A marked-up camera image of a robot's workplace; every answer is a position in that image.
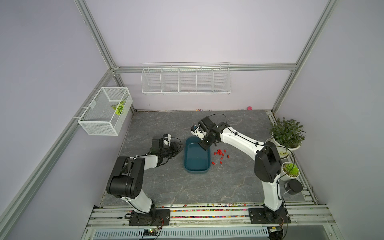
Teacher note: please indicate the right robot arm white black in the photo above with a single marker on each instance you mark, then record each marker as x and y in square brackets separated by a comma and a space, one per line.
[268, 163]

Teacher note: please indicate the long white wire wall basket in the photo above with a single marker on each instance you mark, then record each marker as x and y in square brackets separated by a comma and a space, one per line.
[187, 79]

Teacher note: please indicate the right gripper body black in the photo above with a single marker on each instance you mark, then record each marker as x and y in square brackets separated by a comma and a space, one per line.
[206, 141]

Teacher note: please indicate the green leaf toy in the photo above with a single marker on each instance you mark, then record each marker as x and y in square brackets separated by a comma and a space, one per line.
[119, 108]

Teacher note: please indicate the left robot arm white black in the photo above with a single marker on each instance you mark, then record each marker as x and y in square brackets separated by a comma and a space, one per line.
[127, 177]

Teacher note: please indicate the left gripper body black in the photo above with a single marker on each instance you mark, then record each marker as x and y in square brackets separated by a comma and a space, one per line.
[170, 151]

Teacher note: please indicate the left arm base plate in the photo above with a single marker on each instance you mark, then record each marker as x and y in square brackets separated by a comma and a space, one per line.
[157, 217]

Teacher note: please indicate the white wire cube basket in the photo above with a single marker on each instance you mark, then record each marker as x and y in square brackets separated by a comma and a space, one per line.
[99, 118]

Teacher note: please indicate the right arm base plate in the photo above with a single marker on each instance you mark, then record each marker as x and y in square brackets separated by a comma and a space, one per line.
[267, 216]

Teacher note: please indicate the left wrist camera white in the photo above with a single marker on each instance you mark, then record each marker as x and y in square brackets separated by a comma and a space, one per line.
[165, 138]

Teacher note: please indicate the small potted succulent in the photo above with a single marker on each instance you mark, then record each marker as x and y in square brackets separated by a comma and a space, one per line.
[289, 172]

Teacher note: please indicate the large potted green plant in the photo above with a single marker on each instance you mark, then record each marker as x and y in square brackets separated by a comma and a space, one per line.
[287, 135]

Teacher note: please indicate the black cylinder weight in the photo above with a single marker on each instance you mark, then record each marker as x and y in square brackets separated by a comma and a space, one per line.
[293, 187]

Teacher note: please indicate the teal plastic storage box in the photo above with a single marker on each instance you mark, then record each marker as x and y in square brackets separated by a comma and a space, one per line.
[196, 159]

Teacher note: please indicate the white ventilation grille strip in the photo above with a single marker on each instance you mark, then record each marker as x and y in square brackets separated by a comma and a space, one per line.
[182, 233]

